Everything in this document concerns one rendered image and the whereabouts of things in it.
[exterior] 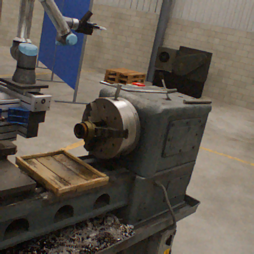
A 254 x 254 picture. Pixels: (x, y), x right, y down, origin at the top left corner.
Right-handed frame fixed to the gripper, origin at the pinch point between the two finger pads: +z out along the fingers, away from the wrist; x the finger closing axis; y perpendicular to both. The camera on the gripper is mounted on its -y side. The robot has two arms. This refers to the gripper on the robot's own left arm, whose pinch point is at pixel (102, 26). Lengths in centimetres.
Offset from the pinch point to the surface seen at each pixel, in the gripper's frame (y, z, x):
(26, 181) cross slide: 46, -82, 112
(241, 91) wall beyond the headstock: 167, 817, -415
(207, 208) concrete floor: 153, 145, 50
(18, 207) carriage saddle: 52, -87, 120
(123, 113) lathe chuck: 26, -30, 91
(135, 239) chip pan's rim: 88, -18, 117
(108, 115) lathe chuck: 31, -34, 85
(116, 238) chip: 87, -30, 114
